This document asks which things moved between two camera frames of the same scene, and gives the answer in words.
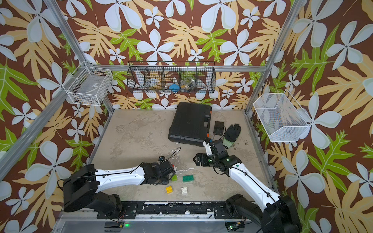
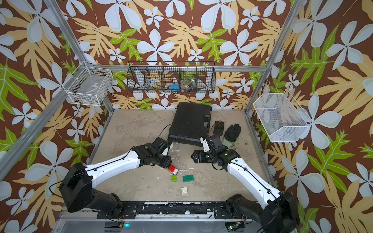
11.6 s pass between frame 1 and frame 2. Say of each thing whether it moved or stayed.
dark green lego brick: stayed
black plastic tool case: stayed
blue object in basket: stayed
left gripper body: moved
